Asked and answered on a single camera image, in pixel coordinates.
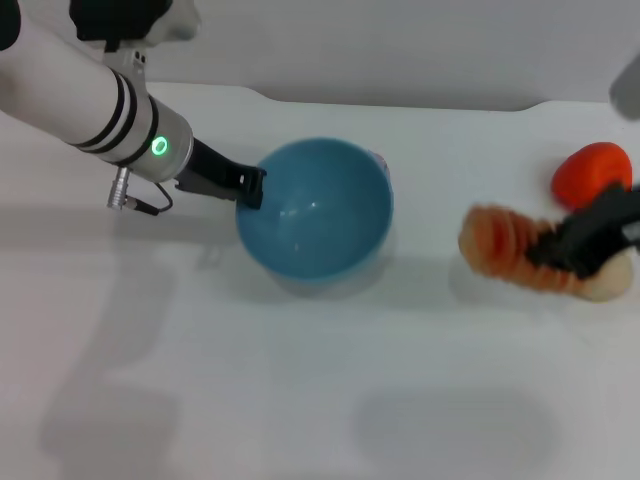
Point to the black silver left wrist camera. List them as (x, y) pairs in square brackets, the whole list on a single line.
[(130, 20)]

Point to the red toy strawberry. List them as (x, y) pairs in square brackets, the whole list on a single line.
[(587, 172)]

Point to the orange striped toy bread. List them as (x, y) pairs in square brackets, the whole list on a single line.
[(505, 245)]

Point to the pink toy fruit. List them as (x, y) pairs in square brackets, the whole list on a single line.
[(382, 161)]

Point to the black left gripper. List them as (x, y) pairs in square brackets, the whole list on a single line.
[(215, 175)]

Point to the blue bowl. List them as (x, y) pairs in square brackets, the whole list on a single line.
[(315, 215)]

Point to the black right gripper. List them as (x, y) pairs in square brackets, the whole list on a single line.
[(600, 230)]

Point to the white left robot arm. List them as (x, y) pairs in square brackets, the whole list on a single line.
[(85, 100)]

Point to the beige toy potato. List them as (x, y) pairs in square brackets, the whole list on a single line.
[(607, 282)]

